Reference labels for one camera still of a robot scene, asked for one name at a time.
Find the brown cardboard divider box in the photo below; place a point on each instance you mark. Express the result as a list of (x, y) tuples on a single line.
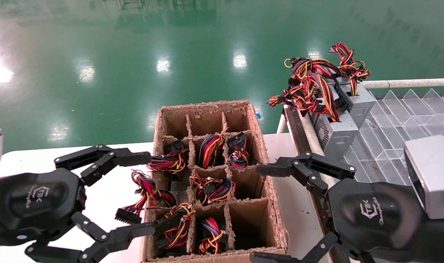
[(260, 142)]

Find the white conveyor end rail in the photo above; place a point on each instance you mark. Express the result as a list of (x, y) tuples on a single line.
[(408, 83)]

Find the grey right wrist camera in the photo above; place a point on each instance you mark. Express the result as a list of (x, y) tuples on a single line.
[(432, 175)]

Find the white conveyor frame leg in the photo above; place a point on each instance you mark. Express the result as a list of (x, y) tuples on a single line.
[(281, 126)]

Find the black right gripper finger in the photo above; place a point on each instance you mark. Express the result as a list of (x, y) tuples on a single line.
[(273, 258)]

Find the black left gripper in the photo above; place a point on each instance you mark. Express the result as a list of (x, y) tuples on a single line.
[(32, 201)]

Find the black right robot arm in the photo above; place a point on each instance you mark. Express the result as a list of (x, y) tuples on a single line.
[(441, 237)]

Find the white conveyor side rail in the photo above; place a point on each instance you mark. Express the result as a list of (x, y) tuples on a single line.
[(311, 135)]

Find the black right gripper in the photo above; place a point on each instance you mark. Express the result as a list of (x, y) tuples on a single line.
[(375, 217)]

